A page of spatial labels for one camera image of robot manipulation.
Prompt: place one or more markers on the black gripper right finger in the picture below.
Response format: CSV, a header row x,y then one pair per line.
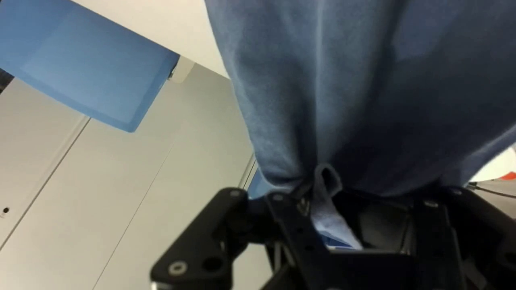
x,y
461,242

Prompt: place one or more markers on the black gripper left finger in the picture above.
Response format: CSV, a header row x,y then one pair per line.
x,y
203,255

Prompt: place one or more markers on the blue t-shirt white print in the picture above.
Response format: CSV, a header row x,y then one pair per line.
x,y
376,97

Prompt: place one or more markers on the blue chair near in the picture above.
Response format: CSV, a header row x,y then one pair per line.
x,y
82,60

